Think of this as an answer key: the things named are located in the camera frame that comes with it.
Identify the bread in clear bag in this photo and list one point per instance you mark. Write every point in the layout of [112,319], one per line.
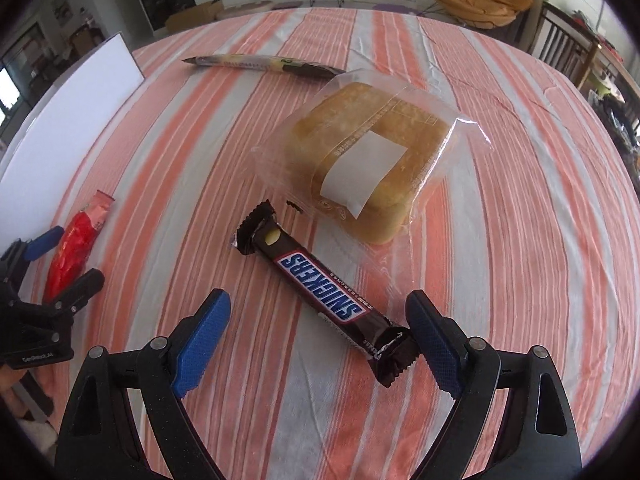
[360,125]

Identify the white board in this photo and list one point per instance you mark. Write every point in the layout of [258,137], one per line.
[75,110]

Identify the person's left hand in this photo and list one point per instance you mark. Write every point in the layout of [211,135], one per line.
[10,390]

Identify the cardboard box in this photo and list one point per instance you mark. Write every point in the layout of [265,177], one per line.
[195,15]

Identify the brown chocolate bar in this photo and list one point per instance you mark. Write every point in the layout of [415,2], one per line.
[325,290]

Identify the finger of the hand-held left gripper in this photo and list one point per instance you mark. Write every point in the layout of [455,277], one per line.
[42,242]
[80,287]

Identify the orange striped tablecloth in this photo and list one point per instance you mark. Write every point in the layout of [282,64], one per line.
[500,210]

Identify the red snack packet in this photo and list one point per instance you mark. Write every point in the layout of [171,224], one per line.
[75,240]

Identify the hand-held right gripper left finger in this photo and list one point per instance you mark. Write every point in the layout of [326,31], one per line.
[200,345]

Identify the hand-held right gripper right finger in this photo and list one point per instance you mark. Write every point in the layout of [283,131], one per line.
[437,345]

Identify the long thin snack stick packet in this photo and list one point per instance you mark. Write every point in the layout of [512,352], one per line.
[250,64]

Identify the dark wooden chair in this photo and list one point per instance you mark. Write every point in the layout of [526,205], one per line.
[560,40]

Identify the cluttered wooden dining table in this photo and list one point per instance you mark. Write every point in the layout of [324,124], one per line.
[617,60]

